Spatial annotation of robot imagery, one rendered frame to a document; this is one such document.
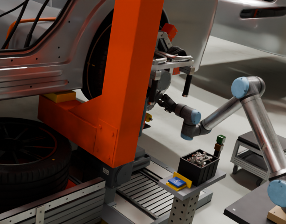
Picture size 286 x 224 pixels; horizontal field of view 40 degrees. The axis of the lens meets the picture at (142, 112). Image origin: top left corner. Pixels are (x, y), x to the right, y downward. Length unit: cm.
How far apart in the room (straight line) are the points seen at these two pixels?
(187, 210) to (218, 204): 70
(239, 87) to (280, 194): 61
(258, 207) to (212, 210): 48
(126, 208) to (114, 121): 76
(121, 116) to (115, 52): 31
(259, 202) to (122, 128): 103
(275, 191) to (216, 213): 74
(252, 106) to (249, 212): 61
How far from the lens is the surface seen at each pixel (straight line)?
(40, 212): 194
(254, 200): 252
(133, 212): 250
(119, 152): 199
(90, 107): 207
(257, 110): 224
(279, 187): 218
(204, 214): 279
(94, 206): 221
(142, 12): 177
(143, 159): 291
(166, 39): 257
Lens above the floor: 153
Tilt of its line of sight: 21 degrees down
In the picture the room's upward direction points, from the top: 11 degrees clockwise
